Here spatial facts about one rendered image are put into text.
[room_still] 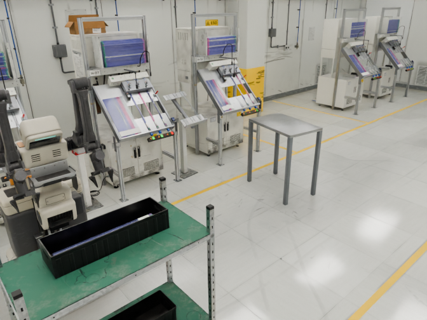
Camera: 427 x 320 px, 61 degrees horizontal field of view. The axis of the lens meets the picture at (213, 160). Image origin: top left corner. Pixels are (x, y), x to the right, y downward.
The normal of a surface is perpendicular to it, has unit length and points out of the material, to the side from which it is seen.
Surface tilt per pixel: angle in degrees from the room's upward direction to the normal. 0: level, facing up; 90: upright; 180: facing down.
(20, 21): 90
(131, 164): 90
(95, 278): 0
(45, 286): 0
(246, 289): 0
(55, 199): 98
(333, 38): 90
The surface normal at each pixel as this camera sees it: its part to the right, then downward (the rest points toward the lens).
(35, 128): 0.43, -0.48
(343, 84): -0.76, 0.27
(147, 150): 0.65, 0.29
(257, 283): -0.01, -0.92
